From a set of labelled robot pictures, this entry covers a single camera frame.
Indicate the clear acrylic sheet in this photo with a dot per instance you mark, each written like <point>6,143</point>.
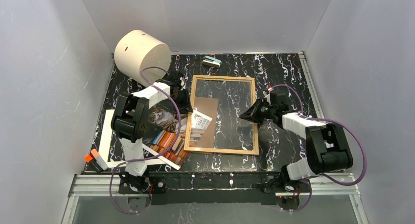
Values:
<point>233,98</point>

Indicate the white mat board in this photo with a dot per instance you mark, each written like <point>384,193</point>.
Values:
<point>105,142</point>

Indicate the teal white stapler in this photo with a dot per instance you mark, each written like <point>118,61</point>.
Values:
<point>211,62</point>

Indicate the brown backing board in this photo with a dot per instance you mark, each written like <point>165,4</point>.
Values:
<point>199,133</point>

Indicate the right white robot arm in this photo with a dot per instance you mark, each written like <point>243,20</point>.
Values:
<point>327,149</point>

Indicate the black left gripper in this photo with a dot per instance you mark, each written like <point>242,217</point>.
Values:
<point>181,95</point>

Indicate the peach cap glue stick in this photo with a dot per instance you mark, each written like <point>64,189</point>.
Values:
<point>99,159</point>

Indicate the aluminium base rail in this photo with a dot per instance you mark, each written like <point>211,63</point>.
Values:
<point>209,198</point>

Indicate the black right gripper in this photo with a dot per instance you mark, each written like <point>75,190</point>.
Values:
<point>261,109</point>

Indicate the light wooden picture frame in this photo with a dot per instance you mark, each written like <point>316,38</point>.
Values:
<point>254,152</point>

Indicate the orange cap black marker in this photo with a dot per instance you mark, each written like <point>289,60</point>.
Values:
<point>90,160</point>

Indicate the large white cylinder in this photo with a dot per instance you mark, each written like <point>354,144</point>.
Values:
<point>142,57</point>

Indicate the cat and books photo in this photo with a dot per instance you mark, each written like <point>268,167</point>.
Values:
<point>161,131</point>

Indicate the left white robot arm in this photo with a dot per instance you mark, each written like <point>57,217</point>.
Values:
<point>132,114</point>

